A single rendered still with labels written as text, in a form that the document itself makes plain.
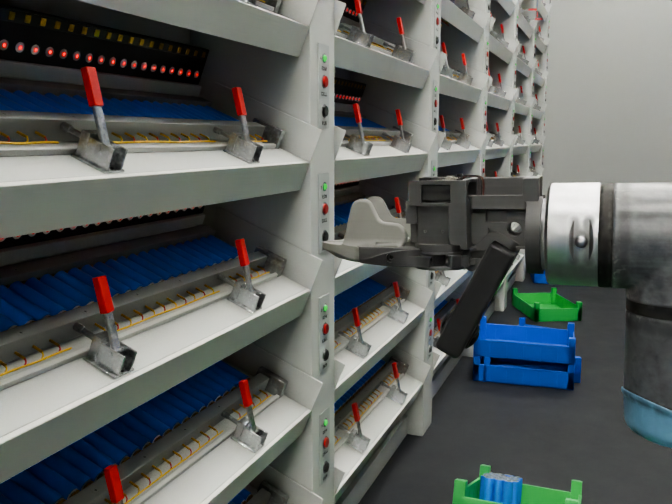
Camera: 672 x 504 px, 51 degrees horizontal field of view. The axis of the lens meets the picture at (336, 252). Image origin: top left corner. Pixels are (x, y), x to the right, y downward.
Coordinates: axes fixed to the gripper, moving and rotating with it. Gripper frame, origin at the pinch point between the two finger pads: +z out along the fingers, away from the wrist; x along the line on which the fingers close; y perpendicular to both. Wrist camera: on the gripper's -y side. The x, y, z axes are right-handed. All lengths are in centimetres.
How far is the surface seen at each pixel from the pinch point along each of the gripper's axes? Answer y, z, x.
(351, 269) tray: -11, 16, -48
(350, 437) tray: -46, 21, -57
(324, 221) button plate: -0.8, 15.8, -34.9
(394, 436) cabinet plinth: -59, 22, -89
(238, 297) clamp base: -8.4, 19.1, -13.3
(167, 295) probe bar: -6.1, 22.6, -2.9
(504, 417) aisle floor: -64, 1, -120
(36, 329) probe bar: -5.1, 22.7, 17.0
